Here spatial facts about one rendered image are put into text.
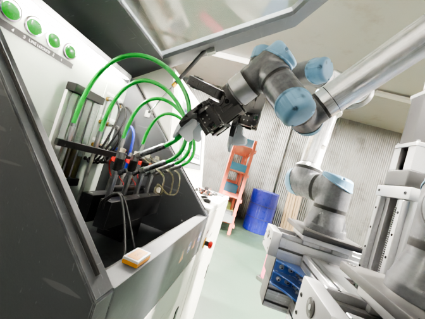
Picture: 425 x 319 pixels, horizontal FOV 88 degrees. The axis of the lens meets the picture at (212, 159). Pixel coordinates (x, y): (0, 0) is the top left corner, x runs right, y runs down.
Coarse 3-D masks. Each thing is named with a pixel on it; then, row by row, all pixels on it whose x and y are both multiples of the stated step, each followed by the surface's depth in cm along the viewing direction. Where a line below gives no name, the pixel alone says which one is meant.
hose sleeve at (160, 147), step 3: (159, 144) 65; (162, 144) 64; (153, 147) 65; (156, 147) 65; (159, 147) 64; (162, 147) 64; (165, 147) 65; (144, 150) 66; (147, 150) 65; (150, 150) 65; (153, 150) 65; (156, 150) 65; (159, 150) 65; (141, 153) 65; (144, 153) 65; (147, 153) 65; (150, 153) 65
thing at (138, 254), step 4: (136, 252) 41; (140, 252) 42; (144, 252) 42; (128, 256) 39; (132, 256) 39; (136, 256) 40; (140, 256) 40; (124, 260) 38; (144, 260) 40; (128, 264) 38; (132, 264) 38; (136, 264) 38; (140, 264) 39
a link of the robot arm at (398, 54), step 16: (400, 32) 46; (416, 32) 44; (384, 48) 47; (400, 48) 45; (416, 48) 44; (368, 64) 48; (384, 64) 47; (400, 64) 46; (336, 80) 52; (352, 80) 49; (368, 80) 48; (384, 80) 48; (320, 96) 53; (336, 96) 51; (352, 96) 50; (320, 112) 53; (336, 112) 53; (304, 128) 55; (320, 128) 59
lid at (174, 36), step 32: (64, 0) 63; (96, 0) 66; (128, 0) 70; (160, 0) 72; (192, 0) 75; (224, 0) 78; (256, 0) 81; (288, 0) 84; (320, 0) 86; (96, 32) 77; (128, 32) 80; (160, 32) 86; (192, 32) 90; (224, 32) 94; (256, 32) 96; (128, 64) 98
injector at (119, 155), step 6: (120, 156) 66; (114, 162) 66; (120, 162) 66; (114, 168) 66; (120, 168) 67; (126, 168) 67; (114, 174) 66; (120, 174) 67; (114, 180) 67; (108, 186) 67; (108, 192) 66
